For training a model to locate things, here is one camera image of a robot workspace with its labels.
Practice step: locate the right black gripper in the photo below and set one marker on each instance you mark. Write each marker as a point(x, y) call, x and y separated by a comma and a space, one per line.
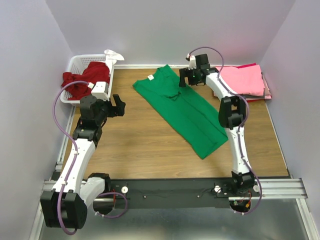
point(184, 72)

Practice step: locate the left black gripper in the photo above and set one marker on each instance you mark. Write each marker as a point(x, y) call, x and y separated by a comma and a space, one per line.
point(115, 110)

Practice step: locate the green t shirt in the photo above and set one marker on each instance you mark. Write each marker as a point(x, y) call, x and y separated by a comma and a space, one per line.
point(188, 113)

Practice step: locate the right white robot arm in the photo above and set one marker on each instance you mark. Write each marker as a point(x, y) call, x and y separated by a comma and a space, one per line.
point(232, 115)

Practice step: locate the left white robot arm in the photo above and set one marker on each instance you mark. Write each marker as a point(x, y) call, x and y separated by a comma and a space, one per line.
point(66, 204)

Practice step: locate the folded shirts stack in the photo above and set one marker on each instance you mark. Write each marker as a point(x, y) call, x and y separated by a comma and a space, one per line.
point(266, 92)

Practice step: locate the dark red t shirt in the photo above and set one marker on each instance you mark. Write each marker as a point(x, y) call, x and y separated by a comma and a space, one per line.
point(95, 72)

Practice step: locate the white t shirt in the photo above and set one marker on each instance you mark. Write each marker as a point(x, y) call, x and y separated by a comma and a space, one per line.
point(111, 58)

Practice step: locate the white plastic laundry basket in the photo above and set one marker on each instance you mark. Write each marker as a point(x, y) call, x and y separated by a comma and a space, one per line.
point(77, 65)

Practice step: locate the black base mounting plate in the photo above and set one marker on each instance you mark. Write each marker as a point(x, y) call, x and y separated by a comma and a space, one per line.
point(173, 193)

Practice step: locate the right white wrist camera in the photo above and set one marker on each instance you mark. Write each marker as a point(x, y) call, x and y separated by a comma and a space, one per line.
point(192, 63)

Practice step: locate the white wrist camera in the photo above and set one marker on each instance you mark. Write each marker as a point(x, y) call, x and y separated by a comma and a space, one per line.
point(192, 63)
point(101, 90)

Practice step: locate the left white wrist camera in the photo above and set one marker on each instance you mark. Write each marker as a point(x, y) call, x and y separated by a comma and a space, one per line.
point(101, 90)

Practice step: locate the aluminium frame rail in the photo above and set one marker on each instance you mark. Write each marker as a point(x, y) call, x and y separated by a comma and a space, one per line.
point(275, 189)

